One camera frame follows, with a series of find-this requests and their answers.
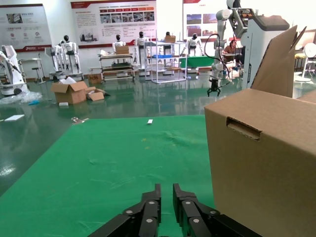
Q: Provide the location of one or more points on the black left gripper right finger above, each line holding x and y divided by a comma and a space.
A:
190, 212

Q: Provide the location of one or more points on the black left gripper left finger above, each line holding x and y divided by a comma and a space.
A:
148, 217

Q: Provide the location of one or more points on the brown cardboard paper box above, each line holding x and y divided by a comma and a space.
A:
259, 172

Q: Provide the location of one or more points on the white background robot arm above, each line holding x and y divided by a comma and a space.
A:
221, 24

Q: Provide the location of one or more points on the small open cardboard box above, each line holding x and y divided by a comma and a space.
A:
96, 96

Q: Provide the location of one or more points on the large open cardboard box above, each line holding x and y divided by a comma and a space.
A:
74, 95

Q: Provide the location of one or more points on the closed brown floor box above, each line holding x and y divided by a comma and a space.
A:
95, 79

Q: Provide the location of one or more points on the cardboard box on cart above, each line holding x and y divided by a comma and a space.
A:
122, 50

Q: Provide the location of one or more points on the cardboard box on shelf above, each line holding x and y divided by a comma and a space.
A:
170, 39

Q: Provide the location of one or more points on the green table cloth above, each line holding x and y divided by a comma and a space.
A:
98, 160

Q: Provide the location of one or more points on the small white label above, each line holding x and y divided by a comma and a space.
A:
149, 121

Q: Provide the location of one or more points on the black background claw gripper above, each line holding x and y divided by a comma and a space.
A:
213, 86

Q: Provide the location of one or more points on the small white foam block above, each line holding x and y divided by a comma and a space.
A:
63, 104

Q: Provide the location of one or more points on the green covered table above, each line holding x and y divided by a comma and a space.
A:
197, 61

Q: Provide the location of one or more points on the blue tray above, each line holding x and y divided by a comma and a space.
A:
160, 56

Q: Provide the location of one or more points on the blue plastic scrap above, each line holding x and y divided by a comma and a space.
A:
34, 102

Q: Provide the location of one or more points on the metal shelf cart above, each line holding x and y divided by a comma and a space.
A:
116, 56

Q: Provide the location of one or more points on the white foam board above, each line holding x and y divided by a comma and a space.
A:
14, 118

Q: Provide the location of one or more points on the seated person red shirt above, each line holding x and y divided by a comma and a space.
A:
230, 49

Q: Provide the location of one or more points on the white humanoid by green table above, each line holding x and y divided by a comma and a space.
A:
194, 43

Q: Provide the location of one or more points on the clear plastic wrap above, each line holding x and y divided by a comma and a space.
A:
27, 96

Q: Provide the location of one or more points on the tall white humanoid robot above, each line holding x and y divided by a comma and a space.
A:
141, 42

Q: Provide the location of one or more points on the white humanoid behind cart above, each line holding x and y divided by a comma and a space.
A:
119, 44

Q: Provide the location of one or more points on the humanoid robot behind shelf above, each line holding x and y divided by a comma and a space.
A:
168, 33

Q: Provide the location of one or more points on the black stool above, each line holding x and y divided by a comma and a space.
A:
37, 69

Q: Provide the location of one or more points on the white wheeled robot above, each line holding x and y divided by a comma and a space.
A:
10, 81

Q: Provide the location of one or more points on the white standing fan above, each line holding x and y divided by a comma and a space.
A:
310, 50

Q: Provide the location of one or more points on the white frame shelf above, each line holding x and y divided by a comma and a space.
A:
163, 43

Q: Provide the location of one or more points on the wall poster with landscape photos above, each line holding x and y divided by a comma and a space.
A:
197, 22

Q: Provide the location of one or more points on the red header wall poster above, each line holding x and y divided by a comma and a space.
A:
113, 29

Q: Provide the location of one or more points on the grey wall poster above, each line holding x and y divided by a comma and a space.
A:
24, 24

